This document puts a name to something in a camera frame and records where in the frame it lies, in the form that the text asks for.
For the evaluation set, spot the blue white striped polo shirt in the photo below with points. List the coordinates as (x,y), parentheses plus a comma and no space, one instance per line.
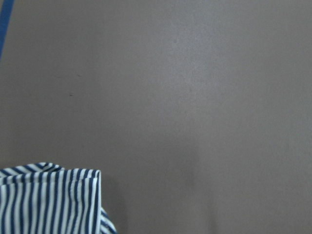
(45,198)

